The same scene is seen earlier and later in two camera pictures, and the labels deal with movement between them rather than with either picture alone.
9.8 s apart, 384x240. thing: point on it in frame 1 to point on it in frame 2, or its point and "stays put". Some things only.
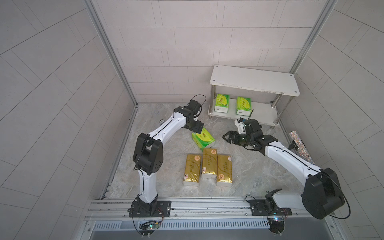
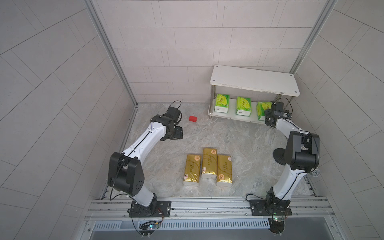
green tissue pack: x=244 y=106 stays put
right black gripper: x=234 y=138 to x=268 y=111
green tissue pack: x=222 y=103 stays put
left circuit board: x=148 y=228 stays put
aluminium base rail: x=115 y=214 stays put
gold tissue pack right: x=224 y=171 stays put
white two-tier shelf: x=262 y=81 stays put
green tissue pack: x=204 y=139 to x=261 y=108
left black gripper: x=198 y=128 to x=179 y=134
